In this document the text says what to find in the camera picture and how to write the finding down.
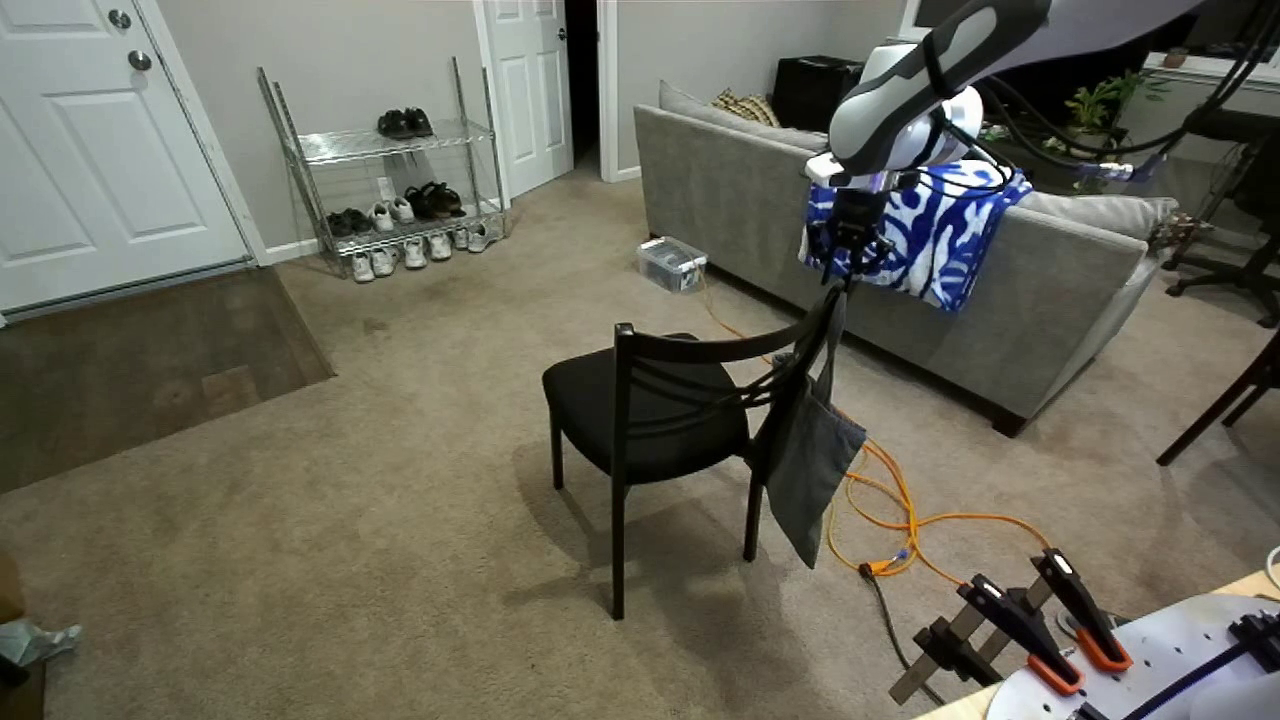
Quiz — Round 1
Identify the black orange bar clamp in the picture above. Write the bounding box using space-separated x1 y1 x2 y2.
955 573 1088 700
1030 543 1137 677

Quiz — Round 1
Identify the crumpled grey wrap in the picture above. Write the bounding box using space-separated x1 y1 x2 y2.
0 614 85 670

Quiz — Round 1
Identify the blue white patterned blanket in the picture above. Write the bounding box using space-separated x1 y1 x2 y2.
794 151 1037 321

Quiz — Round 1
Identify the clear plastic storage box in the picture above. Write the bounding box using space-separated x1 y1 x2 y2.
637 231 713 295

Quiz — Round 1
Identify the green houseplant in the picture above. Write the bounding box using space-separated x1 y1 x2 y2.
1063 71 1162 145

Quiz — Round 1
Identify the white desk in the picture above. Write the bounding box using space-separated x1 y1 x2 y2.
1142 44 1280 97

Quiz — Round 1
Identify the white six-panel entry door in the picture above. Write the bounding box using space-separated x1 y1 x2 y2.
0 0 257 315

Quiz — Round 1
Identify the grey robot mounting plate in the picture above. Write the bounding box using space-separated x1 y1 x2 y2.
985 589 1280 720

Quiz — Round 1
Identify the black floor cable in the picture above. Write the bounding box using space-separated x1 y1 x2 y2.
860 565 937 705

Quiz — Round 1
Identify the black speaker box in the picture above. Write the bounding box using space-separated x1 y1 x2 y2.
767 50 870 135

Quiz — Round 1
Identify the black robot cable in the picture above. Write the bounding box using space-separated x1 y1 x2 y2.
985 0 1280 170

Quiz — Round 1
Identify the striped cushion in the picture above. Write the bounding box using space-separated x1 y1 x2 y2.
709 89 785 132

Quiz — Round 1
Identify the orange extension cord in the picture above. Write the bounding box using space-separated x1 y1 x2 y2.
695 295 1056 590

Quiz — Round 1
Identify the black strap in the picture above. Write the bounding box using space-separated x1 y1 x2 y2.
1110 622 1280 720

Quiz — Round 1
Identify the grey tote bag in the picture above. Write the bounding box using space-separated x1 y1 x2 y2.
761 285 870 573

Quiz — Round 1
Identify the brown door mat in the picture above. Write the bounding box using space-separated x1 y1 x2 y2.
0 262 337 495

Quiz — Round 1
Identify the dark wooden chair leg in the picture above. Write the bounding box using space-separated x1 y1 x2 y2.
1156 330 1280 471

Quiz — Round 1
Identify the black wooden chair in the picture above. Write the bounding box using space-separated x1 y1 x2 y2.
534 285 847 622

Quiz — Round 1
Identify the white high-top sneaker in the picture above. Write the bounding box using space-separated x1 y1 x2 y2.
372 175 415 231

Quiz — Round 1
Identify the grey fabric sofa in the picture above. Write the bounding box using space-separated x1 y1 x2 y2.
632 84 1182 435

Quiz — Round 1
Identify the silver wire shoe rack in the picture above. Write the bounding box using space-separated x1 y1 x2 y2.
250 50 513 288

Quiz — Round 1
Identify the white interior door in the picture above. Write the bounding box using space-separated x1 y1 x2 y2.
477 0 577 201

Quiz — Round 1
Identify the black office chair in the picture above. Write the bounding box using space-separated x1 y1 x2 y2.
1162 105 1280 330

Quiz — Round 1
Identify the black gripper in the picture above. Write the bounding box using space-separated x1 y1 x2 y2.
817 178 888 291

